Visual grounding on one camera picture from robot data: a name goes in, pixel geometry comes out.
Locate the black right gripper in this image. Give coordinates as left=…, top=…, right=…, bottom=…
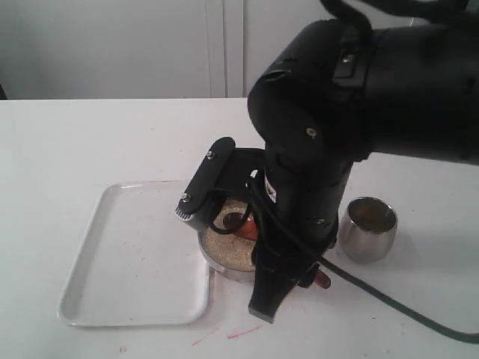
left=248, top=147, right=353, bottom=322

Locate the brown wooden spoon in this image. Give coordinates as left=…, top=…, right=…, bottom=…
left=222, top=212, right=331, bottom=289

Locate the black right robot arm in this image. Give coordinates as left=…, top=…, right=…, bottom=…
left=248, top=1, right=478, bottom=322

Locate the steel bowl of rice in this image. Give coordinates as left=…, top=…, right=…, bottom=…
left=197, top=197, right=263, bottom=284

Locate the small steel cup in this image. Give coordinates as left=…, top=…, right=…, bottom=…
left=338, top=197, right=398, bottom=264

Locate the white rectangular plastic tray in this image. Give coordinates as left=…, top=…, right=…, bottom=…
left=57, top=181, right=210, bottom=328

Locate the black camera cable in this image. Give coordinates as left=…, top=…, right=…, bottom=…
left=207, top=170, right=479, bottom=343

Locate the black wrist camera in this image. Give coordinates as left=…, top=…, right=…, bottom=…
left=174, top=137, right=236, bottom=232

